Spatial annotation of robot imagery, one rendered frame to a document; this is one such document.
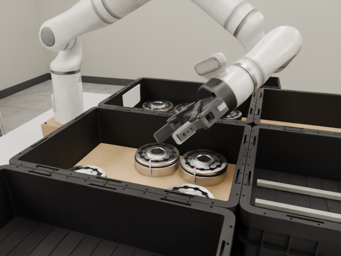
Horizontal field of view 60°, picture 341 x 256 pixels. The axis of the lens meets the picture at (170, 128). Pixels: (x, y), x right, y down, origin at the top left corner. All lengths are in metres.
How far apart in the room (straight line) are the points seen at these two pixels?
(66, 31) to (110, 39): 3.29
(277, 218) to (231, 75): 0.27
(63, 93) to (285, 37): 0.68
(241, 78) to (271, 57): 0.08
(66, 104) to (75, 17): 0.29
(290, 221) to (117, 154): 0.46
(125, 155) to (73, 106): 0.34
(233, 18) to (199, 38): 3.15
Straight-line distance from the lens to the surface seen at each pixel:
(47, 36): 0.96
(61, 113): 1.04
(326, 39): 3.82
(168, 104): 0.97
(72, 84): 1.00
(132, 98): 0.96
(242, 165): 0.52
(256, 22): 0.66
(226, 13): 0.67
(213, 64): 0.55
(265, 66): 0.60
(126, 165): 0.70
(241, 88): 0.56
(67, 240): 0.54
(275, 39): 0.63
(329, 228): 0.43
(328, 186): 0.71
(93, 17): 0.85
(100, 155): 0.75
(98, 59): 4.35
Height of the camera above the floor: 1.20
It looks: 25 degrees down
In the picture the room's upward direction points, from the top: straight up
